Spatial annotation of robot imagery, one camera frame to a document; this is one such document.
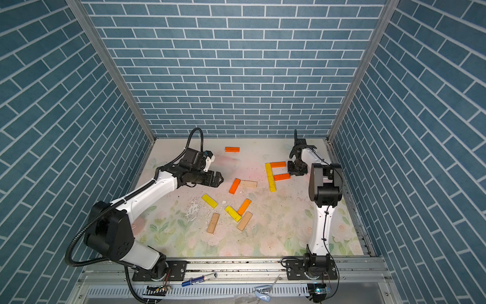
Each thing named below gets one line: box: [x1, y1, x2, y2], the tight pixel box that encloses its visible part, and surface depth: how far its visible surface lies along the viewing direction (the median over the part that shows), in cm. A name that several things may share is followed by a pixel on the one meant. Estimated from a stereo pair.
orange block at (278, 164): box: [270, 161, 287, 169], surface depth 111 cm
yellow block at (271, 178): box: [265, 162, 276, 184], surface depth 107 cm
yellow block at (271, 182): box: [266, 172, 277, 192], surface depth 101 cm
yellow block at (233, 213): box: [225, 205, 242, 223], surface depth 91 cm
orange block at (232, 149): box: [224, 146, 241, 153], surface depth 118 cm
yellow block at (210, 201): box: [201, 193, 219, 209], surface depth 95 cm
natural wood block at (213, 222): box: [206, 212, 221, 234], surface depth 88 cm
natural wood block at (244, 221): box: [236, 210, 254, 232], surface depth 88 cm
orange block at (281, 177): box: [273, 173, 292, 182], surface depth 104 cm
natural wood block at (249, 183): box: [239, 179, 258, 188], surface depth 101 cm
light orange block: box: [237, 198, 252, 216], surface depth 93 cm
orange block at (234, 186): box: [228, 177, 242, 195], surface depth 100 cm
